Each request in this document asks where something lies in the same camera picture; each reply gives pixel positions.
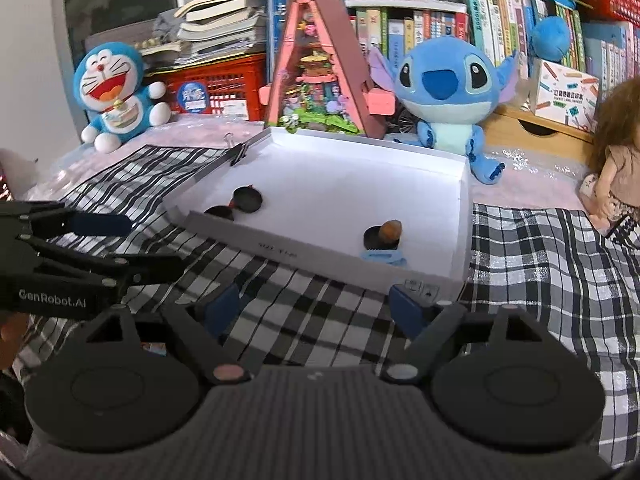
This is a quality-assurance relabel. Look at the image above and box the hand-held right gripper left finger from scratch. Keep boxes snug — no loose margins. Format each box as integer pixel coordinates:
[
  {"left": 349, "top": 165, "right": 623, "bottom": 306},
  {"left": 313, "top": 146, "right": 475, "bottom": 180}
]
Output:
[{"left": 82, "top": 282, "right": 253, "bottom": 386}]

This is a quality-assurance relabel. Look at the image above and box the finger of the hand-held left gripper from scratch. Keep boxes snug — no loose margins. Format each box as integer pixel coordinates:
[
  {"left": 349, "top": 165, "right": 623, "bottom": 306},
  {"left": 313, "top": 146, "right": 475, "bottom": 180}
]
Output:
[
  {"left": 0, "top": 201, "right": 135, "bottom": 240},
  {"left": 30, "top": 240, "right": 187, "bottom": 288}
]

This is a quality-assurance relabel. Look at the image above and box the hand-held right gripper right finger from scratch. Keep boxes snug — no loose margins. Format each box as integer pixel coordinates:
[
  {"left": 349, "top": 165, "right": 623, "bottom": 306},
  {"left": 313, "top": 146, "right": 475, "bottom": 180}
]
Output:
[{"left": 382, "top": 284, "right": 558, "bottom": 386}]

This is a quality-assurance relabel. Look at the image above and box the white cardboard box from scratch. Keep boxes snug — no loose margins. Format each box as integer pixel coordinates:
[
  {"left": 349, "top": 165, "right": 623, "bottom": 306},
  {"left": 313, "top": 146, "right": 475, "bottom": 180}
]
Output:
[{"left": 162, "top": 126, "right": 473, "bottom": 303}]

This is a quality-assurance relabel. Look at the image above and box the person's left hand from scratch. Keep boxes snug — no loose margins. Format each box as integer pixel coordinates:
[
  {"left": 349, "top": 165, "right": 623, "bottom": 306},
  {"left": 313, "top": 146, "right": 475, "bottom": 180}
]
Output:
[{"left": 0, "top": 312, "right": 31, "bottom": 368}]

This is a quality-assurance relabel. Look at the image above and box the pink fleece table cover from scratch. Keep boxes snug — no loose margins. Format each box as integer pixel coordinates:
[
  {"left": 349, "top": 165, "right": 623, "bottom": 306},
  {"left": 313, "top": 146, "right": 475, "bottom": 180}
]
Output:
[{"left": 20, "top": 112, "right": 601, "bottom": 221}]

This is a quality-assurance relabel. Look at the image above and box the black white plaid cloth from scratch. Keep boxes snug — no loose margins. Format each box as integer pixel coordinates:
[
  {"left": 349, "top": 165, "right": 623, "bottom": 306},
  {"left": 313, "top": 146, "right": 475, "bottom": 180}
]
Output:
[{"left": 10, "top": 144, "right": 640, "bottom": 471}]

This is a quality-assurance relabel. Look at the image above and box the blue white cat plush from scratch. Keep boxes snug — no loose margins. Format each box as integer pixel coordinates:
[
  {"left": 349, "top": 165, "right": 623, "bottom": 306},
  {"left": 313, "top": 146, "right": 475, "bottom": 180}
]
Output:
[{"left": 74, "top": 42, "right": 173, "bottom": 153}]

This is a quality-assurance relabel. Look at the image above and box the small binder clip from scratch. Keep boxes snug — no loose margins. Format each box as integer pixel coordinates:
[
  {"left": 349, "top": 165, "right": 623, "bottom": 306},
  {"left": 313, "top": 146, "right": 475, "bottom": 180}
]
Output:
[{"left": 222, "top": 132, "right": 251, "bottom": 167}]

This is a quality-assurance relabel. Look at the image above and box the red plastic crate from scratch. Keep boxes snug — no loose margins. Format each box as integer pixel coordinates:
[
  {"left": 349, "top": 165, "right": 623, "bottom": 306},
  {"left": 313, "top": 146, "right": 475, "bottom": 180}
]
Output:
[{"left": 145, "top": 55, "right": 268, "bottom": 122}]

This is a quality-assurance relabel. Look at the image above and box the wooden drawer box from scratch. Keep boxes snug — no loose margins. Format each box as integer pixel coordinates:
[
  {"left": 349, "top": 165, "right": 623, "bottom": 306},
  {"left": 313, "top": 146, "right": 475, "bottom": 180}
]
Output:
[{"left": 482, "top": 102, "right": 601, "bottom": 162}]

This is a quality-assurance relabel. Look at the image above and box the blue big-eared alien plush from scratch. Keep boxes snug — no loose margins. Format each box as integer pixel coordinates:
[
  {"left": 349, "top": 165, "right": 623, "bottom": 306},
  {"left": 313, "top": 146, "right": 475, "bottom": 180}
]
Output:
[{"left": 367, "top": 35, "right": 521, "bottom": 186}]

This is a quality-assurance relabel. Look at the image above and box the stack of papers and books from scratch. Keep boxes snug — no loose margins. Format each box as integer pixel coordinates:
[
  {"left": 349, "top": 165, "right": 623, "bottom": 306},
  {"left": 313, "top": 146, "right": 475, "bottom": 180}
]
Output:
[{"left": 137, "top": 0, "right": 326, "bottom": 68}]

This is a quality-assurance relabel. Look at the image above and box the pink triangular miniature house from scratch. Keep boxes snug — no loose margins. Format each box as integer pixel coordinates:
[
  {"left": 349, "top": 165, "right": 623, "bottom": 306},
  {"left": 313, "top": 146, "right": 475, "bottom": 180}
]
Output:
[{"left": 259, "top": 0, "right": 398, "bottom": 140}]

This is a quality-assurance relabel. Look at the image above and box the brown-haired doll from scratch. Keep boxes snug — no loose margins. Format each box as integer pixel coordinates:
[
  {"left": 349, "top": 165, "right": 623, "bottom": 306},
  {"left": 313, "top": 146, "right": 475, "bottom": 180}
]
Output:
[{"left": 577, "top": 77, "right": 640, "bottom": 233}]

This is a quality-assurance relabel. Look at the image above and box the pencil-print paper box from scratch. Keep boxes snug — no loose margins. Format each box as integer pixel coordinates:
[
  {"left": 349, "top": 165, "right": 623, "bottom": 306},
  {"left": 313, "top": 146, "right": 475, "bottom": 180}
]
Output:
[{"left": 529, "top": 57, "right": 601, "bottom": 121}]

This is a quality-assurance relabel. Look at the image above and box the row of blue books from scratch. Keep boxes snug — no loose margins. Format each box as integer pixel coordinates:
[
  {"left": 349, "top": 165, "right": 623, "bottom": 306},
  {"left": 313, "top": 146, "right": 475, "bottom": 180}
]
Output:
[{"left": 267, "top": 0, "right": 302, "bottom": 86}]

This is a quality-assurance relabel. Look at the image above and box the row of shelf books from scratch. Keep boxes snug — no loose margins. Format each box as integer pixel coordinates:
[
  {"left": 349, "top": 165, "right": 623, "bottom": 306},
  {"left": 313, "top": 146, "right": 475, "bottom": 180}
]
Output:
[{"left": 345, "top": 0, "right": 640, "bottom": 106}]

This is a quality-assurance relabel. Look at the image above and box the blue plush toy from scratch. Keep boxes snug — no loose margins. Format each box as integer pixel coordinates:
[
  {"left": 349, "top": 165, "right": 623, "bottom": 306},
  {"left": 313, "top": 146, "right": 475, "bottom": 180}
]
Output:
[{"left": 487, "top": 0, "right": 578, "bottom": 63}]

